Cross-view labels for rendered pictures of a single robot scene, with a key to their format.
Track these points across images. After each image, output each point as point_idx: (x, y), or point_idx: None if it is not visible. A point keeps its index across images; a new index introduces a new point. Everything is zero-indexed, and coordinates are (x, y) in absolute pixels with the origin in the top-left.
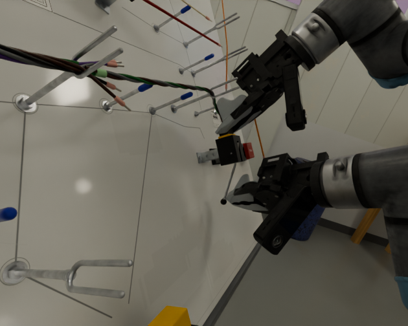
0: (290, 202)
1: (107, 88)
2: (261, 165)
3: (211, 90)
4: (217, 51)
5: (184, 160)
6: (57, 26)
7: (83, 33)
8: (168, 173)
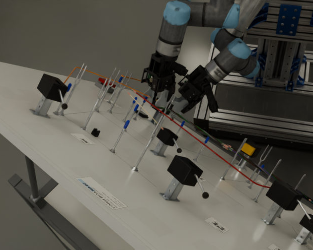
0: (212, 93)
1: (233, 148)
2: (182, 94)
3: (169, 109)
4: (38, 75)
5: None
6: None
7: None
8: (185, 144)
